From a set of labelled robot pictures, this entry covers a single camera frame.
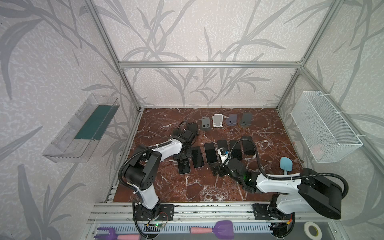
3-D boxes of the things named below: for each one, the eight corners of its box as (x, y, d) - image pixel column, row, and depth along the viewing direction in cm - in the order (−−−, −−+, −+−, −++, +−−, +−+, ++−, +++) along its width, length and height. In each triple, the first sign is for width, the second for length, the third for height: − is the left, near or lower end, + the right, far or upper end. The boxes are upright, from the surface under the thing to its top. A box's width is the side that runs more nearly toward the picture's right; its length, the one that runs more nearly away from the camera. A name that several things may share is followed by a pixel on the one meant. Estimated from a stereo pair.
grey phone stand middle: (202, 130, 109) (202, 124, 104) (201, 123, 113) (201, 117, 108) (210, 129, 110) (210, 123, 104) (208, 123, 114) (209, 116, 108)
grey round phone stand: (226, 126, 111) (228, 120, 106) (225, 119, 116) (227, 112, 110) (236, 126, 111) (238, 120, 106) (234, 119, 116) (236, 112, 110)
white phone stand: (212, 127, 110) (213, 120, 104) (212, 121, 114) (213, 114, 108) (222, 127, 110) (223, 120, 104) (221, 121, 114) (222, 114, 108)
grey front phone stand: (239, 127, 111) (241, 122, 106) (241, 114, 120) (243, 108, 115) (249, 129, 110) (251, 124, 105) (250, 115, 118) (252, 110, 113)
